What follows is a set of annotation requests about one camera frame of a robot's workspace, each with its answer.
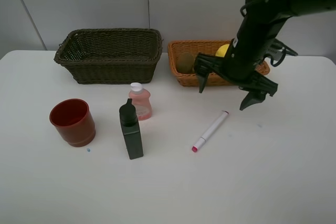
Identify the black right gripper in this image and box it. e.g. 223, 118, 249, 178
195, 38, 278, 111

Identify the yellow lemon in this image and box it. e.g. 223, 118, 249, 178
215, 44, 229, 57

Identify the white pink-capped marker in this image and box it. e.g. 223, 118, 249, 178
191, 111, 229, 153

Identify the brown kiwi fruit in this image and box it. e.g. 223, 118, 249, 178
176, 52, 194, 74

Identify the dark mangosteen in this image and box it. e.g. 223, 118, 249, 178
193, 62, 197, 73

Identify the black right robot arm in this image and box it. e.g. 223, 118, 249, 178
194, 0, 335, 111

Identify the orange wicker basket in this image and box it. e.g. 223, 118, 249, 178
167, 40, 270, 87

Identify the pink soap bottle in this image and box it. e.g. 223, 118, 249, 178
129, 82, 152, 121

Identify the dark green square bottle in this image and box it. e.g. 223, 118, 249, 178
119, 98, 143, 160

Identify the dark brown wicker basket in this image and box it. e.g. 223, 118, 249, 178
54, 28, 162, 84

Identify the red plastic cup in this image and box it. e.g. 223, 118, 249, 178
49, 99, 96, 147

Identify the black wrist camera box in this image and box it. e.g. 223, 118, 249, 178
264, 39, 298, 67

